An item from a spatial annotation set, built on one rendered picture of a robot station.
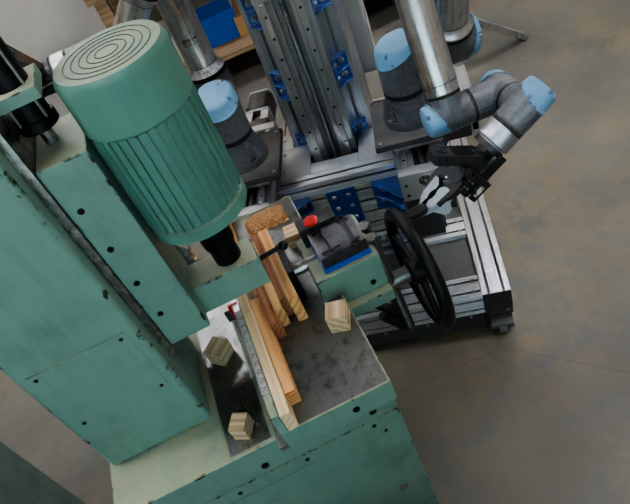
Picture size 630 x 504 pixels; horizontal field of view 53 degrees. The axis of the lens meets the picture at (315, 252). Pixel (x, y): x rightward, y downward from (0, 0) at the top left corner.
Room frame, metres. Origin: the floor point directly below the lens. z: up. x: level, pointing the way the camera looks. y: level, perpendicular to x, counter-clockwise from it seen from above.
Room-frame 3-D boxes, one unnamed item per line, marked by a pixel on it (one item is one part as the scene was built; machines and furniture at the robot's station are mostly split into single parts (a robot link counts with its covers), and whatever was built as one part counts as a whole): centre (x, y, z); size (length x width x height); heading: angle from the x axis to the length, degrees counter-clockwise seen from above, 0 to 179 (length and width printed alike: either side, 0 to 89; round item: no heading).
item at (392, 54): (1.43, -0.40, 0.98); 0.13 x 0.12 x 0.14; 88
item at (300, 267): (0.92, 0.03, 0.95); 0.09 x 0.07 x 0.09; 3
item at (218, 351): (0.92, 0.28, 0.82); 0.04 x 0.04 x 0.04; 50
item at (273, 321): (0.91, 0.13, 0.92); 0.20 x 0.02 x 0.05; 3
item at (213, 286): (0.90, 0.17, 1.03); 0.14 x 0.07 x 0.09; 93
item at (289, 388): (0.97, 0.15, 0.92); 0.63 x 0.02 x 0.04; 3
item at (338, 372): (0.92, 0.04, 0.87); 0.61 x 0.30 x 0.06; 3
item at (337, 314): (0.78, 0.01, 0.92); 0.04 x 0.04 x 0.04; 72
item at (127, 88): (0.90, 0.15, 1.35); 0.18 x 0.18 x 0.31
